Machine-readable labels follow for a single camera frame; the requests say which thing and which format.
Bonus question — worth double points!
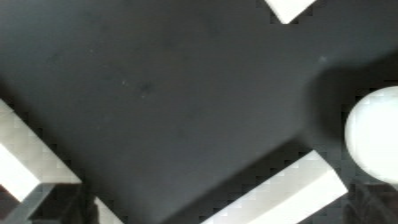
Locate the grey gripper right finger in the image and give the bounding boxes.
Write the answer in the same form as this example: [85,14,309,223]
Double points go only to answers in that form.
[348,182,398,224]

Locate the white right wall bar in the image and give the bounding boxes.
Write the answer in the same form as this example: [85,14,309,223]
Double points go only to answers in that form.
[200,151,348,224]

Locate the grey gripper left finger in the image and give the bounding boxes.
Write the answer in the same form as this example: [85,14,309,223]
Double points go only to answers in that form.
[1,183,96,224]

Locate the white front wall bar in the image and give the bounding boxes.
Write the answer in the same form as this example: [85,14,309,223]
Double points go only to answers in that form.
[0,100,81,201]

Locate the white wall bar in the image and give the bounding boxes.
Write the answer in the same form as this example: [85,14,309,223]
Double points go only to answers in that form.
[200,151,348,224]
[0,100,81,201]

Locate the white marker sheet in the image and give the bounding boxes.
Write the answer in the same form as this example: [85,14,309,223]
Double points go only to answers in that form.
[264,0,316,24]

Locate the white lamp bulb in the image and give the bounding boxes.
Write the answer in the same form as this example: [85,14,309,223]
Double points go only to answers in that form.
[344,86,398,186]

